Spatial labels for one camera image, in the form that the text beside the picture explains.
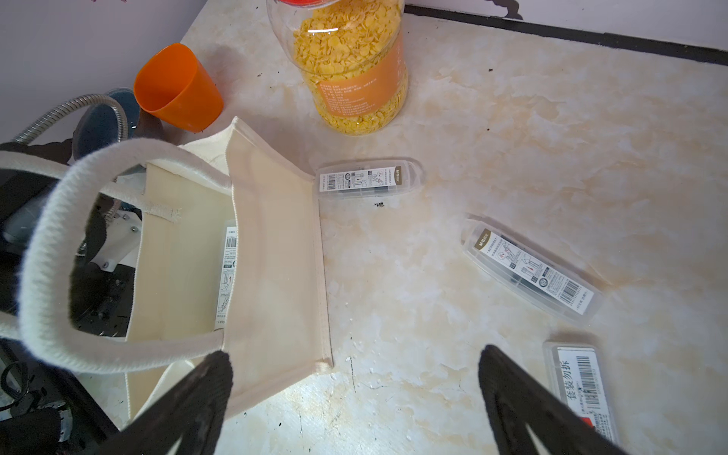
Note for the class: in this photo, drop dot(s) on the orange plastic cup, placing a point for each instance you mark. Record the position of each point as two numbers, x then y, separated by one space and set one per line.
174 87

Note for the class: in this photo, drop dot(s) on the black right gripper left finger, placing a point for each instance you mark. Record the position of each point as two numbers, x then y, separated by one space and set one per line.
188 419

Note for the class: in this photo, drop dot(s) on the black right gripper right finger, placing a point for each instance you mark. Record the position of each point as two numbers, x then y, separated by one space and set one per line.
518 408

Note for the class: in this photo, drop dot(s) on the dark blue bowl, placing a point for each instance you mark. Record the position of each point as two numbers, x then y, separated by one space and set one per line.
98 127

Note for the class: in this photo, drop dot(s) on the compass set case blue red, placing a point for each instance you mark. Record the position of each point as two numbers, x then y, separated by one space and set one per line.
575 377

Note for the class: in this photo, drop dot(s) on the cream canvas tote bag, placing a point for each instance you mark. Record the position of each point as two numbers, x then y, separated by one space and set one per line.
277 328

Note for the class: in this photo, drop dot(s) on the red-lid jar yellow flakes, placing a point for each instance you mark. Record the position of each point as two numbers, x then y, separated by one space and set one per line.
350 55

